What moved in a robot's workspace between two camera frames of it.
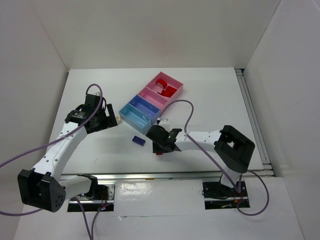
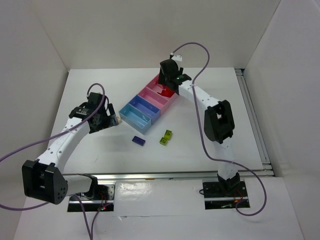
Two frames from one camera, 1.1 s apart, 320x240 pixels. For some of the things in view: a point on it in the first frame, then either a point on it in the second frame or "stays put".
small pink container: (153, 98) stays put
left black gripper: (109, 115) stays put
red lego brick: (168, 92) stays put
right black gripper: (158, 144) to (164, 81)
